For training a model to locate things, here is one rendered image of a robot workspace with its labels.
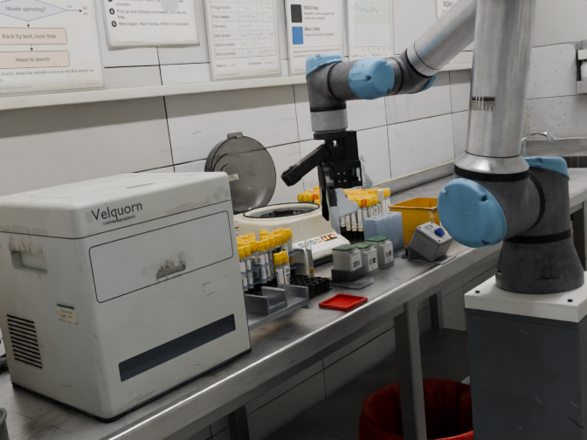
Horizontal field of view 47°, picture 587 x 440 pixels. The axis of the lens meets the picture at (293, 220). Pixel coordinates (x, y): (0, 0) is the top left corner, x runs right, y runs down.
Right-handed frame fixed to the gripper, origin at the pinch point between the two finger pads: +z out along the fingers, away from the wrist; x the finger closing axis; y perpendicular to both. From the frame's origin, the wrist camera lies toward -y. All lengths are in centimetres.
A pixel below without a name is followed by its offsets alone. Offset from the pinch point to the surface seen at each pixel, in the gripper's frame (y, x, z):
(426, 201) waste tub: 31.9, 36.7, 4.0
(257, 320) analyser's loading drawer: -17.7, -28.6, 8.1
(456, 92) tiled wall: 83, 154, -20
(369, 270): 8.2, 2.6, 11.0
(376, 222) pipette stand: 13.0, 14.5, 3.1
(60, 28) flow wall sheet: -53, 23, -48
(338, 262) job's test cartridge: 1.0, -1.3, 7.2
